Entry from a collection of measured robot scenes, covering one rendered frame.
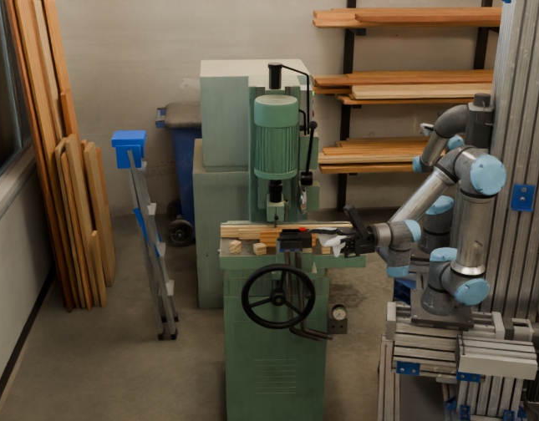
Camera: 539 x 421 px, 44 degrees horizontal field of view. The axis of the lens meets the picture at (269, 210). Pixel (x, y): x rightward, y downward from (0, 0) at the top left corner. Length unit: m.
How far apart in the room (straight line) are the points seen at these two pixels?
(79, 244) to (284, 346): 1.55
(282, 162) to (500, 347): 1.07
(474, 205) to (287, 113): 0.80
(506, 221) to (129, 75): 3.22
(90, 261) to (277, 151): 1.77
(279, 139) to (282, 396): 1.18
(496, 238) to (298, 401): 1.16
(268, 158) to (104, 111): 2.67
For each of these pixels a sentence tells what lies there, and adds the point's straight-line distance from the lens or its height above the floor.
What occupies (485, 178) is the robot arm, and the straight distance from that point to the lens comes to 2.20.
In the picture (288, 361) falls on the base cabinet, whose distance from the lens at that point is 2.98.
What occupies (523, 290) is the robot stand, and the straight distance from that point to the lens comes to 2.76.
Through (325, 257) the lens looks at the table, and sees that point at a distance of 2.73.
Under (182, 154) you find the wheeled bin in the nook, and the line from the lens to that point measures 4.56.
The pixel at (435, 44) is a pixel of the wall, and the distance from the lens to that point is 5.25.
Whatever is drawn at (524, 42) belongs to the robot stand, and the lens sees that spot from 2.43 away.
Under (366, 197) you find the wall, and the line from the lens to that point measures 5.45.
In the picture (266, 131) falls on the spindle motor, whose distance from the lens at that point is 2.60.
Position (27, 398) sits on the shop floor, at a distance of 3.58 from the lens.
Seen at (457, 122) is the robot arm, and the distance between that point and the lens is 2.81.
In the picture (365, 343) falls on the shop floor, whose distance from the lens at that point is 3.80.
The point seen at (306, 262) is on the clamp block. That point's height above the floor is 0.92.
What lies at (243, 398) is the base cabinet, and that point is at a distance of 3.10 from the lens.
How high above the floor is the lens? 2.14
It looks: 23 degrees down
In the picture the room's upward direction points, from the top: straight up
